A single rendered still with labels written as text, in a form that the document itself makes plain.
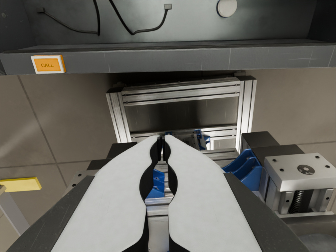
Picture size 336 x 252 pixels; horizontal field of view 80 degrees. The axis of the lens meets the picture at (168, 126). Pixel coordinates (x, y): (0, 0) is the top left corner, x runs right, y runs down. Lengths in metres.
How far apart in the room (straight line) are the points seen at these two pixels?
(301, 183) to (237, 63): 0.30
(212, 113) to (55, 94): 1.06
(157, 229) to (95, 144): 1.13
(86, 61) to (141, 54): 0.10
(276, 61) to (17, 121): 1.71
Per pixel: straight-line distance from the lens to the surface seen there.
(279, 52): 0.43
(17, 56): 0.47
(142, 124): 1.27
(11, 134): 1.93
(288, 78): 1.59
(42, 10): 0.56
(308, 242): 0.60
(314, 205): 0.65
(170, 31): 0.50
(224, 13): 0.50
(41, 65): 0.43
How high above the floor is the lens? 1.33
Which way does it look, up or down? 62 degrees down
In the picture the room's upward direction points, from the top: 180 degrees clockwise
